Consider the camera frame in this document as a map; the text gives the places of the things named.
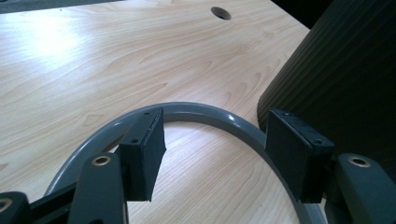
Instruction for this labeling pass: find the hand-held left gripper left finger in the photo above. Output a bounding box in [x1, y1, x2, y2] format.
[118, 106, 167, 203]

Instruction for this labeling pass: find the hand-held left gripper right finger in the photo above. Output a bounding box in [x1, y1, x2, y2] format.
[264, 106, 335, 204]

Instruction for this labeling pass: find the gray plastic ring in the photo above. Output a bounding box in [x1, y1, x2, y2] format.
[43, 102, 328, 224]

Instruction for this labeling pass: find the black ribbed plastic bin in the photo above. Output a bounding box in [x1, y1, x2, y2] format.
[257, 0, 396, 175]

